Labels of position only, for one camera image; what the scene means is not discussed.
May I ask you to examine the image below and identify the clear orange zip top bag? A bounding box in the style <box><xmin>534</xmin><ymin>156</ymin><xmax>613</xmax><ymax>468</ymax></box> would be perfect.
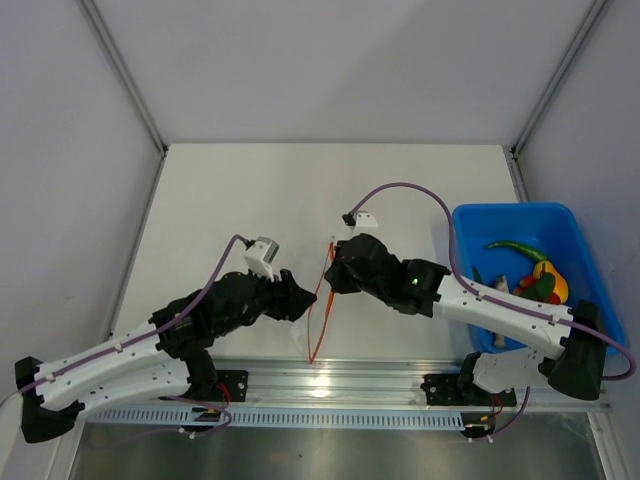
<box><xmin>290</xmin><ymin>236</ymin><xmax>337</xmax><ymax>365</ymax></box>

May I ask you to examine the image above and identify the blue plastic bin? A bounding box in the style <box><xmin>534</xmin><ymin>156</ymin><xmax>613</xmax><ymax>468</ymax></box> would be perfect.
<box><xmin>452</xmin><ymin>203</ymin><xmax>628</xmax><ymax>346</ymax></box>

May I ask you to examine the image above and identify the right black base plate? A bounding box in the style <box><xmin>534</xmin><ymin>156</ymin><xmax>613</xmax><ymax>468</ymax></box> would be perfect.
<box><xmin>420</xmin><ymin>373</ymin><xmax>517</xmax><ymax>407</ymax></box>

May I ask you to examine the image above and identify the green chili pepper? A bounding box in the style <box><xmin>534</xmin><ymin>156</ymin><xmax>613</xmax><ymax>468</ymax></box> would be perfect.
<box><xmin>485</xmin><ymin>240</ymin><xmax>548</xmax><ymax>263</ymax></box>

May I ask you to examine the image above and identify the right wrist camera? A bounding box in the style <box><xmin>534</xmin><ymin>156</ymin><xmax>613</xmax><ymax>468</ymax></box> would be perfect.
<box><xmin>342</xmin><ymin>210</ymin><xmax>379</xmax><ymax>237</ymax></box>

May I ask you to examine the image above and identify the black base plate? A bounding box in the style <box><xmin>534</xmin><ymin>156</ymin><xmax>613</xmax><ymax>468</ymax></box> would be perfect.
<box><xmin>204</xmin><ymin>370</ymin><xmax>249</xmax><ymax>404</ymax></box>
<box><xmin>420</xmin><ymin>373</ymin><xmax>517</xmax><ymax>407</ymax></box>

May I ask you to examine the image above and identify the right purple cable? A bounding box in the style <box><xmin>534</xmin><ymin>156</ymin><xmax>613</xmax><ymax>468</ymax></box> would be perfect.
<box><xmin>349</xmin><ymin>182</ymin><xmax>634</xmax><ymax>444</ymax></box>

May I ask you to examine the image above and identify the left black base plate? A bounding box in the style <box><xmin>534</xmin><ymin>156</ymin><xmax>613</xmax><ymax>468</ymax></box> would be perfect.
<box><xmin>204</xmin><ymin>370</ymin><xmax>249</xmax><ymax>404</ymax></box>

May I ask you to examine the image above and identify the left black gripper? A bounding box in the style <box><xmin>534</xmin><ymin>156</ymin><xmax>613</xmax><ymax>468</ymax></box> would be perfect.
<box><xmin>216</xmin><ymin>263</ymin><xmax>317</xmax><ymax>337</ymax></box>

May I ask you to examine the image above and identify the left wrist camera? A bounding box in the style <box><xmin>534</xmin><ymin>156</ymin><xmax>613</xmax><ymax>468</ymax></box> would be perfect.
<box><xmin>244</xmin><ymin>237</ymin><xmax>280</xmax><ymax>281</ymax></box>

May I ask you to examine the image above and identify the white slotted cable duct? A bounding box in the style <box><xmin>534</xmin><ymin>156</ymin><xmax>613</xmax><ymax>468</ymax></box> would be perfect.
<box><xmin>88</xmin><ymin>405</ymin><xmax>465</xmax><ymax>431</ymax></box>

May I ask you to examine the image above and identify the left aluminium frame post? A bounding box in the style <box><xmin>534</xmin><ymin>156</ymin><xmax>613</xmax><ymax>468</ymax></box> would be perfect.
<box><xmin>76</xmin><ymin>0</ymin><xmax>168</xmax><ymax>156</ymax></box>

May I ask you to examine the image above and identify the red cherry tomato bunch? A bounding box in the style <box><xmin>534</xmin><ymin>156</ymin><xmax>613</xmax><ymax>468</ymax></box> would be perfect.
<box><xmin>513</xmin><ymin>273</ymin><xmax>561</xmax><ymax>305</ymax></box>

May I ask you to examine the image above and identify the aluminium frame post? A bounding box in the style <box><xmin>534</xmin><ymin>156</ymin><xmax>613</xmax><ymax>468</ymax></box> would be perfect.
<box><xmin>510</xmin><ymin>0</ymin><xmax>614</xmax><ymax>156</ymax></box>
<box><xmin>76</xmin><ymin>0</ymin><xmax>168</xmax><ymax>156</ymax></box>

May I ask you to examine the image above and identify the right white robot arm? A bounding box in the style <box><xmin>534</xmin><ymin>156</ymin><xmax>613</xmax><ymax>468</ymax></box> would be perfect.
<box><xmin>324</xmin><ymin>234</ymin><xmax>607</xmax><ymax>404</ymax></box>

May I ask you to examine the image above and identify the aluminium mounting rail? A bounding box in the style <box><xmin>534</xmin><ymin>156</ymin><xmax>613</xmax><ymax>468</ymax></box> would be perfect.
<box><xmin>67</xmin><ymin>355</ymin><xmax>612</xmax><ymax>412</ymax></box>

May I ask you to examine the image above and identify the grey toy fish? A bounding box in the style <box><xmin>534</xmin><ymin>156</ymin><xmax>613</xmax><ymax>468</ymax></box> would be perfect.
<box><xmin>492</xmin><ymin>275</ymin><xmax>510</xmax><ymax>350</ymax></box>

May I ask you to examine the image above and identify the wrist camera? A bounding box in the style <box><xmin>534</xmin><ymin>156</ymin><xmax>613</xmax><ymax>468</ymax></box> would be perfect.
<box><xmin>244</xmin><ymin>237</ymin><xmax>280</xmax><ymax>281</ymax></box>
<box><xmin>342</xmin><ymin>210</ymin><xmax>379</xmax><ymax>237</ymax></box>

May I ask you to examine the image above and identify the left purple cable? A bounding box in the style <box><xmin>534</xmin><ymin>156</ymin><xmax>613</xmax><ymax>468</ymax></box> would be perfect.
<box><xmin>0</xmin><ymin>234</ymin><xmax>234</xmax><ymax>444</ymax></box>

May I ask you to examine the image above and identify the yellow bell pepper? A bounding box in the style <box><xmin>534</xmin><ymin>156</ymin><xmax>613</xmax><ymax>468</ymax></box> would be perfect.
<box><xmin>533</xmin><ymin>260</ymin><xmax>569</xmax><ymax>305</ymax></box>

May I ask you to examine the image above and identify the purple cable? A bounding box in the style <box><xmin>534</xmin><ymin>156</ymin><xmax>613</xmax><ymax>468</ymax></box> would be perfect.
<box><xmin>349</xmin><ymin>182</ymin><xmax>634</xmax><ymax>444</ymax></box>
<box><xmin>0</xmin><ymin>234</ymin><xmax>234</xmax><ymax>444</ymax></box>

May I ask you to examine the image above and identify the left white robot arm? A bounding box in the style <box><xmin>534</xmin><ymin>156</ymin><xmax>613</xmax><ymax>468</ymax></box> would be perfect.
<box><xmin>15</xmin><ymin>269</ymin><xmax>316</xmax><ymax>444</ymax></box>

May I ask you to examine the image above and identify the right aluminium frame post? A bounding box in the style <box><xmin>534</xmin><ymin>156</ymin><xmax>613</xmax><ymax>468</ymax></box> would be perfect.
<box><xmin>510</xmin><ymin>0</ymin><xmax>614</xmax><ymax>156</ymax></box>

